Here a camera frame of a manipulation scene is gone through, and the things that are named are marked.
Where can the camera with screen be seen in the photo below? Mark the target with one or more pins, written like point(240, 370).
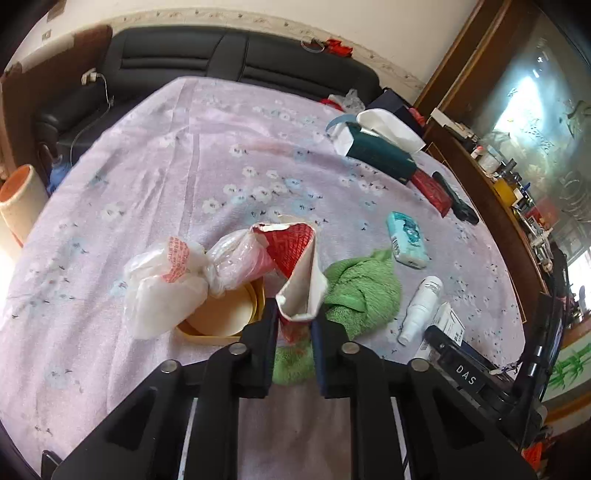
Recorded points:
point(539, 358)

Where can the green towel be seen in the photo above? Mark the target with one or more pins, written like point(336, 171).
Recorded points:
point(364, 294)

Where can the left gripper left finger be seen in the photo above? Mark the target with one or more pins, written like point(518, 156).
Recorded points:
point(181, 421)

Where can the yellow round lid container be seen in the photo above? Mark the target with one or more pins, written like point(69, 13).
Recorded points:
point(220, 321)

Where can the red fabric on sofa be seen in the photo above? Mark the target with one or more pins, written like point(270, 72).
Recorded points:
point(335, 47)

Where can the pink floral tablecloth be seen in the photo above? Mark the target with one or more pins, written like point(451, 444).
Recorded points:
point(197, 160)

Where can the teal wet wipes pack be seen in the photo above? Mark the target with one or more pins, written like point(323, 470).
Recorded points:
point(407, 240)

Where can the red white paper carton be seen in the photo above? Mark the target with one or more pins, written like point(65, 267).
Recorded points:
point(293, 248)

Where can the white spray bottle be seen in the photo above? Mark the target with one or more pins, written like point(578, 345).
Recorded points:
point(421, 309)

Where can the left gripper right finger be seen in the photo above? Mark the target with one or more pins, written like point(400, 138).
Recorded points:
point(408, 421)

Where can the red wallet pouch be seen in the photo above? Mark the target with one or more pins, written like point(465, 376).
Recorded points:
point(432, 191)

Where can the wooden cabinet counter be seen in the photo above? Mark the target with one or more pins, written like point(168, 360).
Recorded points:
point(508, 112)

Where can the long white flat box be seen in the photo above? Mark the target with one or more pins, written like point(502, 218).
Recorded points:
point(448, 321)

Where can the dark green tissue box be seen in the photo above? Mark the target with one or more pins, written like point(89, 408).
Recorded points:
point(379, 139)

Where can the white plastic bag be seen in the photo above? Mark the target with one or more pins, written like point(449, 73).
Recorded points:
point(169, 281)

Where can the black sofa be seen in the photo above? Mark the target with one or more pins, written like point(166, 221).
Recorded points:
point(139, 61)

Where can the orange white cup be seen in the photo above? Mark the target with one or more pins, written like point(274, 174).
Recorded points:
point(23, 197)

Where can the white charger with cable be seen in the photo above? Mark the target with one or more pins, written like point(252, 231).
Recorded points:
point(92, 76)

